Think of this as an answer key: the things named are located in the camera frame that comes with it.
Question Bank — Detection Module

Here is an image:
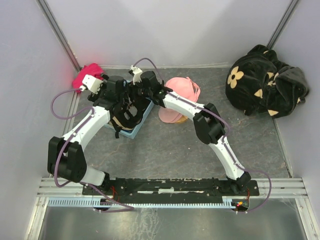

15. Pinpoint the aluminium rail frame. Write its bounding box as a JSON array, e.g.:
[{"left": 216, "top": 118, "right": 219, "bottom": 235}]
[{"left": 36, "top": 178, "right": 308, "bottom": 199}]

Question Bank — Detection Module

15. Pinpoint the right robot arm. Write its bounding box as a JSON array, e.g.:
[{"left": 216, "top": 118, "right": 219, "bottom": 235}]
[{"left": 128, "top": 66, "right": 251, "bottom": 196}]

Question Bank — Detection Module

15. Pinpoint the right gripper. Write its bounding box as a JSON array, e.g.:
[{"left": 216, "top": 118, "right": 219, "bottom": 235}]
[{"left": 123, "top": 78, "right": 152, "bottom": 105}]

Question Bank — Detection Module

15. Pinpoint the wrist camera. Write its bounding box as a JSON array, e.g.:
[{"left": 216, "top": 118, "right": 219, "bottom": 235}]
[
  {"left": 128, "top": 65, "right": 143, "bottom": 85},
  {"left": 79, "top": 74, "right": 104, "bottom": 95}
]

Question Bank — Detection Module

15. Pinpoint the wooden hat stand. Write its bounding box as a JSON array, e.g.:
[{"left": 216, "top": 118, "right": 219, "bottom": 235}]
[{"left": 175, "top": 115, "right": 188, "bottom": 124}]

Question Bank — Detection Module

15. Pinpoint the black floral plush blanket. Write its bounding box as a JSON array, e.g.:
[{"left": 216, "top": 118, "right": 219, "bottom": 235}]
[{"left": 225, "top": 44, "right": 310, "bottom": 119}]

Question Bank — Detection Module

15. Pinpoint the blue perforated plastic basket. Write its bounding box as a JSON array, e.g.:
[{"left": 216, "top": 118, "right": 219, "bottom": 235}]
[{"left": 104, "top": 79, "right": 155, "bottom": 140}]

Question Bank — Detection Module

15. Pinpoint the black and tan hat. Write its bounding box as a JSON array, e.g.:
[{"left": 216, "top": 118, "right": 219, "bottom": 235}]
[{"left": 108, "top": 98, "right": 153, "bottom": 139}]

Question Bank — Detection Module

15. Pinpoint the left corner aluminium post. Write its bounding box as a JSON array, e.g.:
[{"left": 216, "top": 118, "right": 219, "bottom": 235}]
[{"left": 36, "top": 0, "right": 82, "bottom": 72}]

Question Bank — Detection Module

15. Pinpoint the corner aluminium post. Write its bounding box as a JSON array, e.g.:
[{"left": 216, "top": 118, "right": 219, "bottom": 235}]
[
  {"left": 36, "top": 0, "right": 82, "bottom": 72},
  {"left": 266, "top": 0, "right": 300, "bottom": 49}
]

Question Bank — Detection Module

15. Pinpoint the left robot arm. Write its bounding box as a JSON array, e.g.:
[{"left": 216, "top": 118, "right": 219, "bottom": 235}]
[{"left": 47, "top": 74, "right": 130, "bottom": 195}]

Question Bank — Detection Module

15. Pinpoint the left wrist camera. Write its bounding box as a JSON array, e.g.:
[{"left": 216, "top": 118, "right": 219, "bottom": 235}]
[{"left": 79, "top": 74, "right": 104, "bottom": 95}]

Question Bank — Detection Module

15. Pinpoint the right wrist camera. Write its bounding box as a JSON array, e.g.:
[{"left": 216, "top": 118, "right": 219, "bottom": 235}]
[{"left": 128, "top": 65, "right": 143, "bottom": 85}]

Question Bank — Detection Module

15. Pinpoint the right corner aluminium post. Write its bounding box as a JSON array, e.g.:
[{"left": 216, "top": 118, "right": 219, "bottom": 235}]
[{"left": 266, "top": 0, "right": 300, "bottom": 49}]

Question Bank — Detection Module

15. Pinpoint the pink cap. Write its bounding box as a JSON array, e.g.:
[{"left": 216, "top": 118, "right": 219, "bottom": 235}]
[
  {"left": 161, "top": 113, "right": 183, "bottom": 124},
  {"left": 158, "top": 76, "right": 201, "bottom": 124}
]

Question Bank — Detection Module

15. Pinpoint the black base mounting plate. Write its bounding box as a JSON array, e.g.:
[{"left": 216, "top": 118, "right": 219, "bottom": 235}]
[{"left": 97, "top": 178, "right": 260, "bottom": 204}]

